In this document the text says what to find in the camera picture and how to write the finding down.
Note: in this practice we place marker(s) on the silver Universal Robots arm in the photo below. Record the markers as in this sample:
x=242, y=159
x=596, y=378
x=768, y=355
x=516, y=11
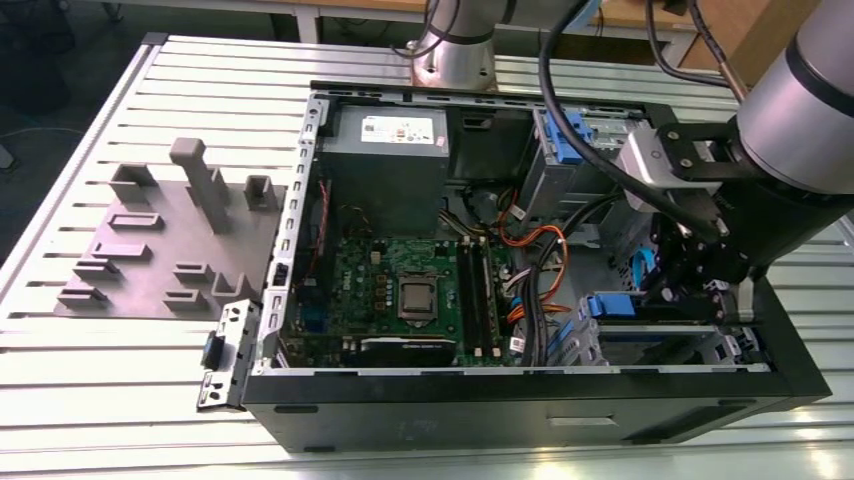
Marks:
x=460, y=55

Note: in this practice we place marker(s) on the metal drive cage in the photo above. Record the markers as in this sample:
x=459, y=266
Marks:
x=547, y=195

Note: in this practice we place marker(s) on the blue plastic drive latch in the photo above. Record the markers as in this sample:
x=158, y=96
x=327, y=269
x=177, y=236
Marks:
x=559, y=147

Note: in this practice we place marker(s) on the black RAM slot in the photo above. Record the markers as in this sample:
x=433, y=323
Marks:
x=493, y=310
x=472, y=300

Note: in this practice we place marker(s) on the brown cabinet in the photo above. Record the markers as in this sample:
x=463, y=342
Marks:
x=760, y=30

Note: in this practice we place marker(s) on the silver CPU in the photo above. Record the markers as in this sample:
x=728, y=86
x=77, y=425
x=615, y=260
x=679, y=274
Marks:
x=419, y=300

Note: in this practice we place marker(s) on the CPU socket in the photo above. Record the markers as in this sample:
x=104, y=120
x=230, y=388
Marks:
x=421, y=324

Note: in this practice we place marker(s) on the black PC case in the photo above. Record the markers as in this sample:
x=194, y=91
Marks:
x=467, y=410

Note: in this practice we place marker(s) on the wooden desk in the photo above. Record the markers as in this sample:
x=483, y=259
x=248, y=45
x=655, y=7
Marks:
x=620, y=15

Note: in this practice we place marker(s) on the black graphics card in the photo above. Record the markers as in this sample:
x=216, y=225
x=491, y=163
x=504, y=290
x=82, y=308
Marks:
x=400, y=351

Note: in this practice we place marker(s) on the grey power supply unit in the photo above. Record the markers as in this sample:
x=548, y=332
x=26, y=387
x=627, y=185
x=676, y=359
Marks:
x=387, y=190

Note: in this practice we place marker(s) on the green motherboard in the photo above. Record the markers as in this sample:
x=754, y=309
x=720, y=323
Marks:
x=360, y=270

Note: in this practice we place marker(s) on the grey parts rack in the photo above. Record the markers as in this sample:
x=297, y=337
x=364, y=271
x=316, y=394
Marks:
x=166, y=260

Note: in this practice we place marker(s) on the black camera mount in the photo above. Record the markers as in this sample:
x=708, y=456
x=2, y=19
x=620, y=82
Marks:
x=693, y=170

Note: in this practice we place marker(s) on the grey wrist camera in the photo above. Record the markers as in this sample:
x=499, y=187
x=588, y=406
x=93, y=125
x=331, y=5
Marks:
x=640, y=160

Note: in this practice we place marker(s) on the hinged metal slot bracket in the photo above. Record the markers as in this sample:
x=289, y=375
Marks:
x=233, y=320

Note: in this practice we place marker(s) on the white desk frame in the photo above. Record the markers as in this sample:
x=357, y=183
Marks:
x=305, y=27

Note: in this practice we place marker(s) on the blue bracket latch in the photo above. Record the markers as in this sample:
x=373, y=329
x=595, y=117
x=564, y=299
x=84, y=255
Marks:
x=212, y=350

